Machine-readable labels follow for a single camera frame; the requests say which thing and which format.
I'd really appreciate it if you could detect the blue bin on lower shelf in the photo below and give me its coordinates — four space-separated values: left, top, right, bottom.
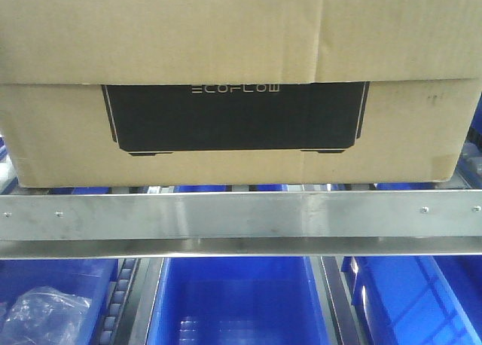
147 256 330 344

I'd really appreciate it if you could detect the metal shelf front rail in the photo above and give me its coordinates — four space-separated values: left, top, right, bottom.
1 189 481 259

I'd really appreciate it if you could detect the left lower roller track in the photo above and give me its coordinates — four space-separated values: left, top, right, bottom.
90 258 140 345

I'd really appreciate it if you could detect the clear plastic bag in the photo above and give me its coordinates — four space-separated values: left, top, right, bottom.
1 286 92 344

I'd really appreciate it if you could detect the left blue bin with bag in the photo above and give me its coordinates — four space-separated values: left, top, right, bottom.
1 259 118 344

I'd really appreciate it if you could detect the right blue bin lower shelf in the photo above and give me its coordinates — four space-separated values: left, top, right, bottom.
341 255 481 344

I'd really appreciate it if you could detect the roller track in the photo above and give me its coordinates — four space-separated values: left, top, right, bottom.
320 256 367 344
90 258 140 345

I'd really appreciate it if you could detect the brown EcoFlow cardboard box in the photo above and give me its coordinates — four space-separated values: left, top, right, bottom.
1 0 481 188

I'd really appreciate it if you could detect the right lower roller track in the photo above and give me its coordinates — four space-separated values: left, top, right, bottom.
320 256 367 344

